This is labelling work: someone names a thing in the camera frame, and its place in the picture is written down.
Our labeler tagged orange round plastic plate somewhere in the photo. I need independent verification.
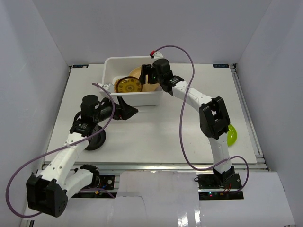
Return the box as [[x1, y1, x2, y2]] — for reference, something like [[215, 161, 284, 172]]
[[129, 66, 163, 93]]

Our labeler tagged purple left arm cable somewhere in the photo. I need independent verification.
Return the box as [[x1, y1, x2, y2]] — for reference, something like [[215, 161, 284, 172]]
[[5, 82, 116, 218]]

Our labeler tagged green round plate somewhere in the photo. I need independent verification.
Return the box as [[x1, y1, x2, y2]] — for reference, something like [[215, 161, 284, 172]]
[[227, 124, 238, 147]]

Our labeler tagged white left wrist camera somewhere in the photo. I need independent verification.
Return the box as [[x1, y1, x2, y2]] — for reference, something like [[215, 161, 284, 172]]
[[102, 83, 115, 93]]

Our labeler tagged amber patterned glass plate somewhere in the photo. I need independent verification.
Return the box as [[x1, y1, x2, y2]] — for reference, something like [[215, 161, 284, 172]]
[[114, 76, 143, 93]]

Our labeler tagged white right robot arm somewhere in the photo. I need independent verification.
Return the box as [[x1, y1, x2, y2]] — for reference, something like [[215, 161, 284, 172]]
[[148, 58, 235, 189]]

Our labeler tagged white plastic bin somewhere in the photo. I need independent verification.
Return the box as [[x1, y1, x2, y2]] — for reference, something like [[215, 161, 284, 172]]
[[101, 56, 163, 106]]

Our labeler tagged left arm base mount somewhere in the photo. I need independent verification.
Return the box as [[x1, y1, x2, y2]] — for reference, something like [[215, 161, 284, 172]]
[[73, 165, 117, 199]]

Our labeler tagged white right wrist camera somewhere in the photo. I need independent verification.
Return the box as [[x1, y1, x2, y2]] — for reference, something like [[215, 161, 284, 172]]
[[150, 50, 164, 62]]

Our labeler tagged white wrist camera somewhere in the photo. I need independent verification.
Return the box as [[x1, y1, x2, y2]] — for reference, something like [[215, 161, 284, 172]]
[[150, 50, 164, 62], [102, 83, 115, 93]]

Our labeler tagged black round plate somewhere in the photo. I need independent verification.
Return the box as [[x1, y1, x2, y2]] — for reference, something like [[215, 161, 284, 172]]
[[85, 130, 106, 151]]

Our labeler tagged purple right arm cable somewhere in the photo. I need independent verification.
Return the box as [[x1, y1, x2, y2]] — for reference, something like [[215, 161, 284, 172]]
[[151, 44, 250, 193]]

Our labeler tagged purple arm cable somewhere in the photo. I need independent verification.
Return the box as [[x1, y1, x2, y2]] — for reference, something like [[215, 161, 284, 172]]
[[5, 82, 116, 218], [151, 44, 250, 193]]

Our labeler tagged woven bamboo round plate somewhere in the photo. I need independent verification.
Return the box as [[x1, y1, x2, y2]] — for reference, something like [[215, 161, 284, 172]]
[[112, 76, 124, 85]]

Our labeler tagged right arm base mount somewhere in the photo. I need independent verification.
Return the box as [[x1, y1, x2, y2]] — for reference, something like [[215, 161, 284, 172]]
[[194, 174, 244, 201]]

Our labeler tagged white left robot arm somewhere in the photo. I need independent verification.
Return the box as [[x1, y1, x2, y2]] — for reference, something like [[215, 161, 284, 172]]
[[26, 91, 138, 218]]

